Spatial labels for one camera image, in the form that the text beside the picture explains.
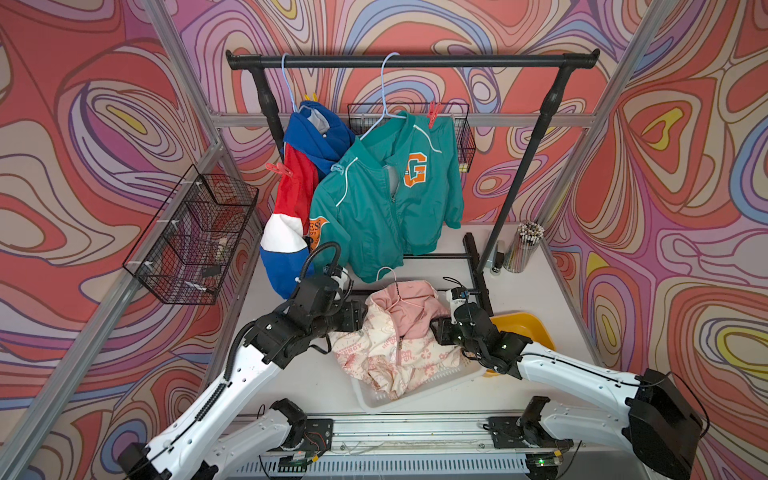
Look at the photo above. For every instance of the black clothes rack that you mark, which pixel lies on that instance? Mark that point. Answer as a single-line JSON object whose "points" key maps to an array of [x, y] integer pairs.
{"points": [[566, 64]]}

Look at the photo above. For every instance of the green kids jacket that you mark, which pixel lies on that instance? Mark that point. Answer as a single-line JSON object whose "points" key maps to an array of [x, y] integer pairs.
{"points": [[401, 186]]}

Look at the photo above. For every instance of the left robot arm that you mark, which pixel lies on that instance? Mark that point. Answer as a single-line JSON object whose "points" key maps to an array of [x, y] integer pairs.
{"points": [[196, 446]]}

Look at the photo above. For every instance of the pink patterned kids jacket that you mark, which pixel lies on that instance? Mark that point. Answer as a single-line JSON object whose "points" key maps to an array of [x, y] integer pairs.
{"points": [[395, 352]]}

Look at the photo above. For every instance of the cup of pencils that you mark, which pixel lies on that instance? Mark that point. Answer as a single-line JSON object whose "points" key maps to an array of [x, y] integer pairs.
{"points": [[528, 237]]}

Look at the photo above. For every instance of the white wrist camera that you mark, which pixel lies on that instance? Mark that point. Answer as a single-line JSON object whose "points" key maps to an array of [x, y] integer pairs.
{"points": [[341, 276], [457, 297]]}

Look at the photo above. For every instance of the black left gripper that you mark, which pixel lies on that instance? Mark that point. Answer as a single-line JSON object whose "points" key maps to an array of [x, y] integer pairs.
{"points": [[354, 316]]}

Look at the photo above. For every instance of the black wire basket left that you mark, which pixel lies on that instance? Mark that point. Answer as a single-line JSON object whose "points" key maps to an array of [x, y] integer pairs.
{"points": [[184, 255]]}

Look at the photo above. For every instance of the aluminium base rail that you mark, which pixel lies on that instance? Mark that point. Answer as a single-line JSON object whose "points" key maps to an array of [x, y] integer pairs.
{"points": [[417, 445]]}

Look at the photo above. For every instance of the red clothespin on blue jacket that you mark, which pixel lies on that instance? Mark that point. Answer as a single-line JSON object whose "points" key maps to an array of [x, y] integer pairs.
{"points": [[278, 168]]}

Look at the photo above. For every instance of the white perforated plastic basket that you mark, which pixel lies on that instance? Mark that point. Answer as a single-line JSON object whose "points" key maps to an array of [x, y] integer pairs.
{"points": [[372, 401]]}

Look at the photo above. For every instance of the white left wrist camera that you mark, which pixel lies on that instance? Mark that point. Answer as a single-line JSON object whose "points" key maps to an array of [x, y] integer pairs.
{"points": [[341, 276]]}

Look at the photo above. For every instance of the light blue hanger green jacket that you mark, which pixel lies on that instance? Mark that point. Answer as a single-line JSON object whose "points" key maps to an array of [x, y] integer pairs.
{"points": [[385, 114]]}

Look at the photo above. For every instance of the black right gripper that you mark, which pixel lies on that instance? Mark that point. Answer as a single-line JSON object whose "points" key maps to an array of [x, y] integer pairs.
{"points": [[442, 333]]}

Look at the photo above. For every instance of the small black bottle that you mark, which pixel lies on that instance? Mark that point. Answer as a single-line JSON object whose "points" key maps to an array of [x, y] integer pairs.
{"points": [[498, 258]]}

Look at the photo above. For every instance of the black wire basket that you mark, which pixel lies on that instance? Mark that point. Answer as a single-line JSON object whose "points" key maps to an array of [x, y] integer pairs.
{"points": [[184, 255], [361, 115]]}

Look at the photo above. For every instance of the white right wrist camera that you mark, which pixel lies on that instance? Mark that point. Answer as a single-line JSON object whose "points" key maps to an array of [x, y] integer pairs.
{"points": [[457, 297]]}

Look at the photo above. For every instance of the red clothespin on green jacket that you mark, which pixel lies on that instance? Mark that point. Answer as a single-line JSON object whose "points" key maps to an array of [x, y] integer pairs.
{"points": [[432, 113]]}

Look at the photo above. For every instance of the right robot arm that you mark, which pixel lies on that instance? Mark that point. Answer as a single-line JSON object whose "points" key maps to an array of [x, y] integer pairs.
{"points": [[645, 415]]}

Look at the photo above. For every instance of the pink plastic hanger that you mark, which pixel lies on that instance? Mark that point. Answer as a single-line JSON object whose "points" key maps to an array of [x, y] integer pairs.
{"points": [[393, 282]]}

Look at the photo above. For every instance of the blue red white jacket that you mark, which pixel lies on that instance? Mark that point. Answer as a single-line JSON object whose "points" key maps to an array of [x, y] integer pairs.
{"points": [[314, 140]]}

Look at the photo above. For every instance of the black wire basket back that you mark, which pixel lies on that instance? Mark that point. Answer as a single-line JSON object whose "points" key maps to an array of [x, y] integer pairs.
{"points": [[361, 115]]}

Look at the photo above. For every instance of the yellow plastic tray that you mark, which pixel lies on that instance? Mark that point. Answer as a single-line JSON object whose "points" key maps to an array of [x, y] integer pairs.
{"points": [[521, 323]]}

